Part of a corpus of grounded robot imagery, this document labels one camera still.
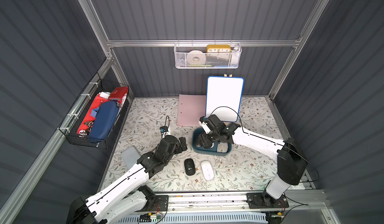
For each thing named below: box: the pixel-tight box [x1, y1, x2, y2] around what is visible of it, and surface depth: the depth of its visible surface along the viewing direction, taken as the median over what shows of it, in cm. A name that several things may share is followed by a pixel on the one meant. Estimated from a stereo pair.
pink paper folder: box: [177, 94, 207, 127], surface depth 117 cm
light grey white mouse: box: [216, 142, 228, 153], surface depth 91 cm
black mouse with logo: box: [184, 158, 196, 176], surface depth 86 cm
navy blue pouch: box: [88, 100, 120, 143], surface depth 70 cm
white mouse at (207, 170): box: [200, 160, 215, 181], surface depth 84 cm
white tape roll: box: [186, 50, 207, 65], surface depth 86 cm
